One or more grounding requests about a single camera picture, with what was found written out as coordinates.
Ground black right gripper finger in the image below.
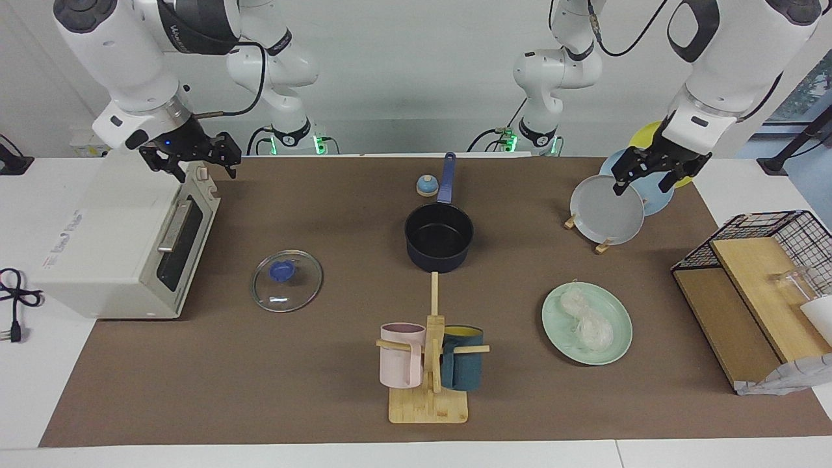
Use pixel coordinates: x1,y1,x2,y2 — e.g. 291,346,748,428
214,132,243,180
139,146,190,184

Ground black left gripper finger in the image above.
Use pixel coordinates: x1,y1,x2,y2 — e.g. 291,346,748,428
657,159,697,194
610,148,647,197

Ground glass lid with blue knob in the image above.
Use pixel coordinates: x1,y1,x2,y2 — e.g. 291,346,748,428
250,250,324,313

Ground translucent vermicelli bundle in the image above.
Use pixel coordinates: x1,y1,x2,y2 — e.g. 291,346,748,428
558,285,615,352

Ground light blue plate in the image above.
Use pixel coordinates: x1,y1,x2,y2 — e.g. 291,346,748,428
599,148,676,216

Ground yellow plate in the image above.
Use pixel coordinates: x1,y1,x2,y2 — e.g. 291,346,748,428
628,120,693,189

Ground grey plate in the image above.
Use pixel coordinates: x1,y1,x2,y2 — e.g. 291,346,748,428
570,174,645,246

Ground wooden plate rack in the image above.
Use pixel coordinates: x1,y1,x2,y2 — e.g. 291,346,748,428
564,213,612,255

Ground mint green plate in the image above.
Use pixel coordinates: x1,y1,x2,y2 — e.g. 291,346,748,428
541,281,633,366

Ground white toaster oven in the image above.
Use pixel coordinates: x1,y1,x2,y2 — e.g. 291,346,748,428
31,149,222,320

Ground black stand with pole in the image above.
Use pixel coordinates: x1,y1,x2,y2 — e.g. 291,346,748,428
757,103,832,176

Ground wooden stepped shelf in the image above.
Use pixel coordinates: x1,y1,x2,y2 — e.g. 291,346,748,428
673,237,832,389

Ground clear glass cup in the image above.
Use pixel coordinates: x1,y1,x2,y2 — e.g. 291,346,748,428
769,265,821,306

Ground dark blue saucepan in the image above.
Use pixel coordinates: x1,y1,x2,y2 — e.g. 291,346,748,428
404,152,475,274

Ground white cup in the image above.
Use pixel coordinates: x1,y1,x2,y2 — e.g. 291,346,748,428
799,296,832,346

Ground brown table mat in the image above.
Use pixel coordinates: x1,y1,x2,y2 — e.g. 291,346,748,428
38,157,832,448

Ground dark teal mug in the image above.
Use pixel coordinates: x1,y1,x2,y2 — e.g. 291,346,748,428
439,325,485,392

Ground pink mug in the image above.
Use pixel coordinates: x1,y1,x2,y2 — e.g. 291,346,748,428
380,322,427,389

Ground wooden mug tree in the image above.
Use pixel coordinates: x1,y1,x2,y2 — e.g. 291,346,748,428
375,272,490,424

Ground black wire basket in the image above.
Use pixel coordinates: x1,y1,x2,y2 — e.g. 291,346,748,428
671,210,832,296

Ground black clamp mount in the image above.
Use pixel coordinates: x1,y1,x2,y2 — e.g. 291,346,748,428
0,134,34,176

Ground black power cord with plug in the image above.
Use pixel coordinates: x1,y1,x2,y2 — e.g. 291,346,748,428
0,268,44,344

